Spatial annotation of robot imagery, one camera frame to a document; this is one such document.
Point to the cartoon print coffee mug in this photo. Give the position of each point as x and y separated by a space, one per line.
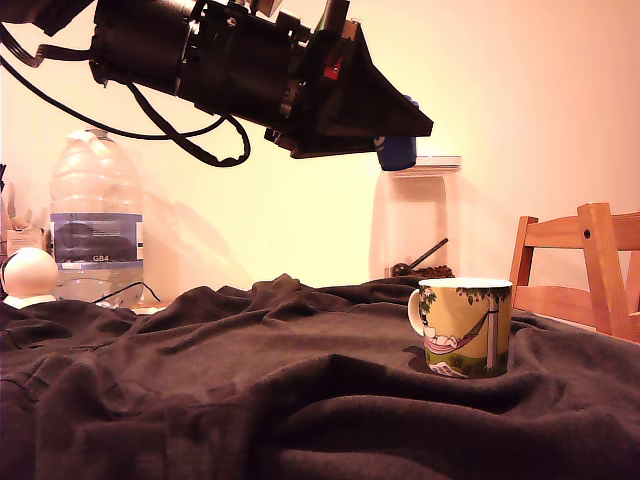
465 325

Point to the black scoop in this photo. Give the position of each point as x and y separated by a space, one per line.
400 270

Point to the large clear water bottle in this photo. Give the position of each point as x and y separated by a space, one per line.
95 200

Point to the small beige carton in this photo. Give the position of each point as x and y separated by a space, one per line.
27 241

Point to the coffee beans pile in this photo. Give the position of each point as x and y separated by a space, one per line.
435 272

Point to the blue coffee capsule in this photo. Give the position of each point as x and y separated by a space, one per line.
397 155

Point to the wooden chair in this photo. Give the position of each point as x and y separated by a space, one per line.
600 260

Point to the glass jar with white lid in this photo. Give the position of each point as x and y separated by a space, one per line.
415 215

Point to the dark crumpled cloth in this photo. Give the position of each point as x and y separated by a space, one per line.
250 400

